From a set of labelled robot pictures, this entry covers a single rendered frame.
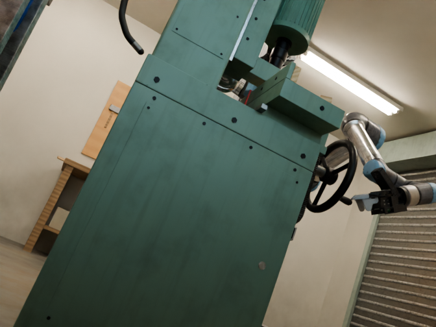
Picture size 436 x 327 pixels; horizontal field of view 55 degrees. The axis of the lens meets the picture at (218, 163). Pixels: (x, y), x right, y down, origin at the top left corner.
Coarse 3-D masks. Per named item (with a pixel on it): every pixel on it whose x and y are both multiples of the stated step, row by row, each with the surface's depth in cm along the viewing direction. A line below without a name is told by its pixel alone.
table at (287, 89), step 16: (288, 80) 118; (272, 96) 121; (288, 96) 117; (304, 96) 119; (288, 112) 124; (304, 112) 120; (320, 112) 120; (336, 112) 121; (320, 128) 126; (336, 128) 122; (320, 144) 143
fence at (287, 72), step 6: (288, 66) 120; (294, 66) 119; (282, 72) 123; (288, 72) 118; (270, 78) 132; (276, 78) 125; (282, 78) 120; (288, 78) 118; (264, 84) 135; (270, 84) 128; (258, 90) 138; (264, 90) 132; (246, 96) 150; (252, 96) 141; (258, 96) 135; (240, 102) 154
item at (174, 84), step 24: (144, 72) 111; (168, 72) 113; (168, 96) 112; (192, 96) 115; (216, 96) 117; (216, 120) 116; (240, 120) 118; (264, 120) 121; (264, 144) 120; (288, 144) 122; (312, 144) 125; (312, 168) 124
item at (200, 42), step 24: (192, 0) 131; (216, 0) 134; (240, 0) 137; (168, 24) 128; (192, 24) 130; (216, 24) 132; (240, 24) 136; (168, 48) 126; (192, 48) 129; (216, 48) 131; (192, 72) 128; (216, 72) 130
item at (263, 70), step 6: (258, 60) 145; (264, 60) 145; (258, 66) 144; (264, 66) 145; (270, 66) 146; (252, 72) 143; (258, 72) 144; (264, 72) 145; (270, 72) 145; (276, 72) 146; (246, 78) 148; (252, 78) 146; (258, 78) 144; (264, 78) 144; (258, 84) 149
